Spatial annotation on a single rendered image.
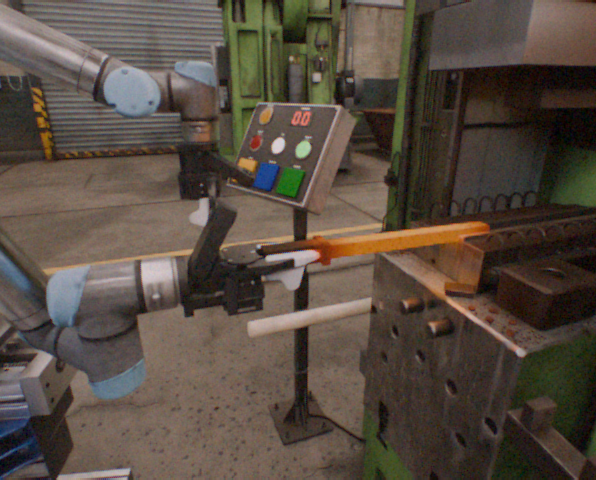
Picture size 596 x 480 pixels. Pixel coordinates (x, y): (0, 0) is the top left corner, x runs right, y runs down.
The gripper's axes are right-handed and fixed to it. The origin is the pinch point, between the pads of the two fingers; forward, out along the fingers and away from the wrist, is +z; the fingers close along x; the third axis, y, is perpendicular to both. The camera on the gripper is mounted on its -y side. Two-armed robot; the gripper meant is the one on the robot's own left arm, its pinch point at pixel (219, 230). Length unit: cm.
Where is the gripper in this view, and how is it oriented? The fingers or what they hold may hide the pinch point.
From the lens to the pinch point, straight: 89.9
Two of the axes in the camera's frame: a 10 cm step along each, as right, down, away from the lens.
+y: -9.9, 0.4, -1.0
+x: 1.1, 3.7, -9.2
